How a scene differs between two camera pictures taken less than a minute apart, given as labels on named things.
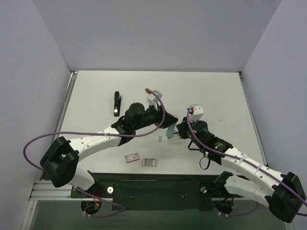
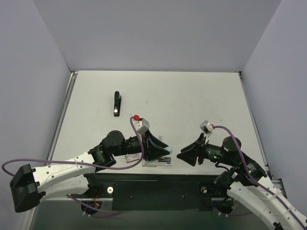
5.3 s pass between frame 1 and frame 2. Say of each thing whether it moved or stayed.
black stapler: stayed
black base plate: stayed
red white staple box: stayed
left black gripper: moved
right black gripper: moved
